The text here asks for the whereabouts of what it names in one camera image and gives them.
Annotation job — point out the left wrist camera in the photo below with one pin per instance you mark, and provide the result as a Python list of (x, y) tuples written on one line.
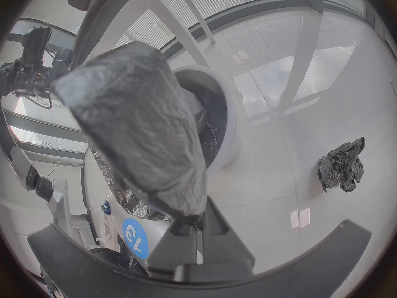
[(63, 59)]

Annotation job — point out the black plastic bag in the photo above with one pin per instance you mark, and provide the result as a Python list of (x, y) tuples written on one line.
[(133, 113)]

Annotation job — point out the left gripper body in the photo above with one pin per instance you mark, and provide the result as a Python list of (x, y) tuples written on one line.
[(34, 82)]

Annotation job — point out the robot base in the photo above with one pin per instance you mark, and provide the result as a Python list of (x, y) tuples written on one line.
[(136, 237)]

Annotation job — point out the white trash bin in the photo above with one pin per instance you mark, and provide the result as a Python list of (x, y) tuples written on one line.
[(231, 129)]

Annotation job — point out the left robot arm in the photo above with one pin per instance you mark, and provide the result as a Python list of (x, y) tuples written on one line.
[(37, 42)]

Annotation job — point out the grey chair with white legs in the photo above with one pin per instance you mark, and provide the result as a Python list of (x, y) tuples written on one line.
[(93, 17)]

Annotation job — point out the crumpled black plastic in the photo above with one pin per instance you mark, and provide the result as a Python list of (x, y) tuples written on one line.
[(338, 166)]

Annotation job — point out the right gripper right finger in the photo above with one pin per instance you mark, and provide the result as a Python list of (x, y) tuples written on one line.
[(220, 241)]

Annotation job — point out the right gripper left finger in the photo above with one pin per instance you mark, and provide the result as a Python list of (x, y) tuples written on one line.
[(176, 247)]

